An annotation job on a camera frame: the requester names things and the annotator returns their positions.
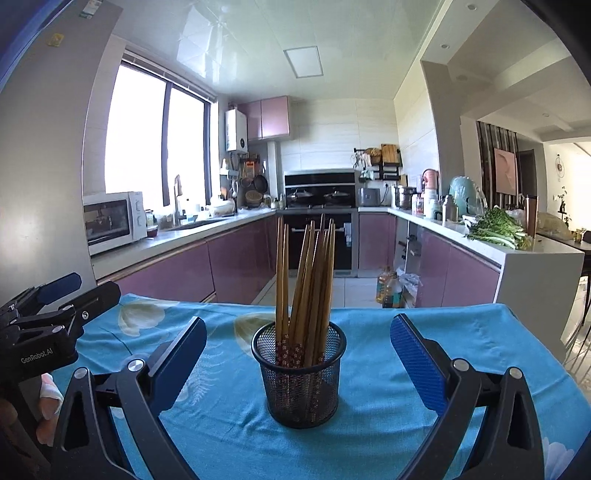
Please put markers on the hanging black frying pan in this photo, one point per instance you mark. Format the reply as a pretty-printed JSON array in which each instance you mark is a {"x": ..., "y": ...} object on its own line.
[{"x": 260, "y": 183}]

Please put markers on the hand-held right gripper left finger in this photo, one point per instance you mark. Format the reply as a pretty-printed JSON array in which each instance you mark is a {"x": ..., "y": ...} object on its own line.
[{"x": 184, "y": 360}]

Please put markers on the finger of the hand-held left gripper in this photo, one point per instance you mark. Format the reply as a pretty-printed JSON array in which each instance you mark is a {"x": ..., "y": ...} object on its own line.
[
  {"x": 60, "y": 286},
  {"x": 97, "y": 302}
]

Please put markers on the purple base cabinet row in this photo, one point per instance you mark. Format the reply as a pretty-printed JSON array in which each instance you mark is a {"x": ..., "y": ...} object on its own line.
[
  {"x": 461, "y": 272},
  {"x": 184, "y": 272}
]

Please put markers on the black built-in oven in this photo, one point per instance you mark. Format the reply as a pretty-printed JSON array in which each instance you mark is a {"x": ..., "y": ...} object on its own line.
[{"x": 344, "y": 244}]

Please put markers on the black wall storage rack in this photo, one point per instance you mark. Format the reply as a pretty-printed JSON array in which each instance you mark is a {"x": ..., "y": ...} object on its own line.
[{"x": 376, "y": 168}]

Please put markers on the white wall water heater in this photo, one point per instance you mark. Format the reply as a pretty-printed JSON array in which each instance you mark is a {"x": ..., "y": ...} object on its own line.
[{"x": 236, "y": 131}]

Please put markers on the brown tall tumbler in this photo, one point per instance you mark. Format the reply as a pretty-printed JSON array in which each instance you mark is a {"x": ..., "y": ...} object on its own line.
[{"x": 531, "y": 214}]

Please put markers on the black stove hood unit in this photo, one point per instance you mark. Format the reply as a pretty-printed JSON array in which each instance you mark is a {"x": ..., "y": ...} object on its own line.
[{"x": 318, "y": 179}]

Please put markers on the kitchen sink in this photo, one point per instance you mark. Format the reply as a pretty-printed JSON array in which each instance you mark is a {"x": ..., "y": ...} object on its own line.
[{"x": 194, "y": 224}]

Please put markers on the grey refrigerator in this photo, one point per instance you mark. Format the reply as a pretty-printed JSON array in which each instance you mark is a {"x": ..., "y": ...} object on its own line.
[{"x": 55, "y": 161}]

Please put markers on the bundle of bamboo chopsticks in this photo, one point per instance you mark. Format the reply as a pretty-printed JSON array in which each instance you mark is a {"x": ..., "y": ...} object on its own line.
[{"x": 318, "y": 286}]

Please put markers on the white plastic bag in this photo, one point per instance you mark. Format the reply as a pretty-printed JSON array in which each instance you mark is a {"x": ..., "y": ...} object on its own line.
[{"x": 411, "y": 288}]

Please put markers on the pink upper wall cabinet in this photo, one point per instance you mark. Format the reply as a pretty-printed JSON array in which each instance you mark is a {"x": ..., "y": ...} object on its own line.
[{"x": 268, "y": 119}]

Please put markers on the square ceiling light panel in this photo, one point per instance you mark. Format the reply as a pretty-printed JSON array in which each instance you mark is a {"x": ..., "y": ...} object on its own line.
[{"x": 304, "y": 62}]

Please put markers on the wooden cutting board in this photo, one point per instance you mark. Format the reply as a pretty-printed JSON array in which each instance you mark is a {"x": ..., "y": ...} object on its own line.
[{"x": 388, "y": 153}]

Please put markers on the large kitchen window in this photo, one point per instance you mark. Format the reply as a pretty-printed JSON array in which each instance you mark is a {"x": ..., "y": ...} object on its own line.
[{"x": 138, "y": 138}]

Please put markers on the white microwave oven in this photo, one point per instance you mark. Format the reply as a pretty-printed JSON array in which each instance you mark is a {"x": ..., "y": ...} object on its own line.
[{"x": 115, "y": 221}]

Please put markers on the yellow cooking oil bottle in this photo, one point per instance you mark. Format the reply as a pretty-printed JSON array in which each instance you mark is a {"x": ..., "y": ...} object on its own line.
[{"x": 382, "y": 288}]

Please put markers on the steel stock pot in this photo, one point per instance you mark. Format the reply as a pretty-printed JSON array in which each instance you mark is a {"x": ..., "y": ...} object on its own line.
[{"x": 405, "y": 197}]

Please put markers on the framed wall picture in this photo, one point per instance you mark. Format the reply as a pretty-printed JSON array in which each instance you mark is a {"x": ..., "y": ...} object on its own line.
[{"x": 505, "y": 170}]

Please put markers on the dark cooking oil bottle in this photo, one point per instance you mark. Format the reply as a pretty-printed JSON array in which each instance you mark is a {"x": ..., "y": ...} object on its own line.
[{"x": 395, "y": 293}]

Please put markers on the blue floral tablecloth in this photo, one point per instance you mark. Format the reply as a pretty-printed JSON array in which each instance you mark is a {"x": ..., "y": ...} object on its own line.
[{"x": 369, "y": 406}]

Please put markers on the yellow fridge magnet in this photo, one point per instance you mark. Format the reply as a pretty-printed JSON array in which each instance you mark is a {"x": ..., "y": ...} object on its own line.
[{"x": 55, "y": 39}]

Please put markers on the black mesh utensil holder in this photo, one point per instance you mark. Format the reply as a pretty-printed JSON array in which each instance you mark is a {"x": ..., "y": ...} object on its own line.
[{"x": 300, "y": 397}]

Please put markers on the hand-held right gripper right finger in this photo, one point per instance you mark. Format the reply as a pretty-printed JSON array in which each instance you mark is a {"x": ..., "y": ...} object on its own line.
[{"x": 415, "y": 364}]

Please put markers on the person's left hand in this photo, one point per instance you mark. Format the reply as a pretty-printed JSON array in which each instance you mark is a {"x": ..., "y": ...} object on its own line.
[{"x": 50, "y": 406}]

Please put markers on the round wall clock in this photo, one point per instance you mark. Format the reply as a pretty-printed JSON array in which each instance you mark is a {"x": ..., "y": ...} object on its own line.
[{"x": 560, "y": 167}]

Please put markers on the bunch of green vegetables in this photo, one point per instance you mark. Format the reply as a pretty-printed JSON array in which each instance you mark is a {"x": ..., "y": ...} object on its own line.
[{"x": 496, "y": 230}]

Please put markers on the white ceramic casserole pot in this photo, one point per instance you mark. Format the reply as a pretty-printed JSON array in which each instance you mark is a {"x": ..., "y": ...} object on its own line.
[{"x": 221, "y": 207}]

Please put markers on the black lidded cooking pot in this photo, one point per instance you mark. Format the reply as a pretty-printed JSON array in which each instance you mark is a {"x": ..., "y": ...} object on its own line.
[
  {"x": 298, "y": 196},
  {"x": 336, "y": 196}
]

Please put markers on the pink electric kettle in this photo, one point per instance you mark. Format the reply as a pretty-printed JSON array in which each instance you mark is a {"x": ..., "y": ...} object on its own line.
[{"x": 430, "y": 179}]

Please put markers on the steel thermos flask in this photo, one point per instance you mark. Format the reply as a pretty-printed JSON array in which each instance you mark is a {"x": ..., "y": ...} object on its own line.
[{"x": 450, "y": 210}]

